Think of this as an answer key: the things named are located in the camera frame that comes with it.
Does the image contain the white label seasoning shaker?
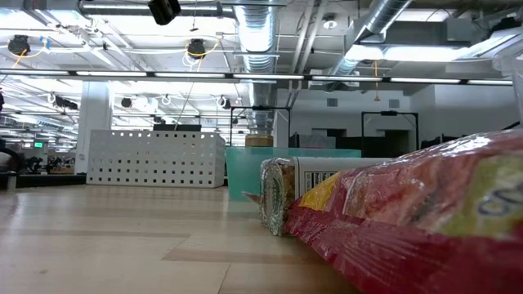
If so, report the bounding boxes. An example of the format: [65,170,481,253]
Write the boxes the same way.
[258,156,393,238]

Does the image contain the red Maruchan ramen packet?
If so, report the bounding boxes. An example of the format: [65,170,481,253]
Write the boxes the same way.
[284,129,523,294]

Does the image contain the clear plastic container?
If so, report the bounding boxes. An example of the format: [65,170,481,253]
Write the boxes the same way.
[491,52,523,128]

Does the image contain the teal translucent plastic tray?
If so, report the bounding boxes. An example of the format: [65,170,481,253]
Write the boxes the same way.
[225,146,363,202]

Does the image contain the LED light bar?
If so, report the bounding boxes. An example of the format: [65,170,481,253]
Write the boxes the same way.
[0,68,523,87]

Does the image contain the white perforated plastic basket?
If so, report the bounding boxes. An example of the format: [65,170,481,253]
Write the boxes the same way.
[86,129,227,189]

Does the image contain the white pillar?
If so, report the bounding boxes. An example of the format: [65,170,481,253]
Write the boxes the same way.
[74,80,115,176]

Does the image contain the black gantry frame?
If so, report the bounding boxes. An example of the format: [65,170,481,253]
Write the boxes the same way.
[229,105,292,148]
[360,109,420,152]

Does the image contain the wide silver air duct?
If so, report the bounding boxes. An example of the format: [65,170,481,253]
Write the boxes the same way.
[233,0,279,147]

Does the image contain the black ceiling cord reel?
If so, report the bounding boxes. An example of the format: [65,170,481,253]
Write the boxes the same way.
[7,34,32,56]
[186,38,208,59]

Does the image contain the slanted silver air duct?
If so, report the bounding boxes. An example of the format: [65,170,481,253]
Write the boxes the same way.
[326,0,413,78]

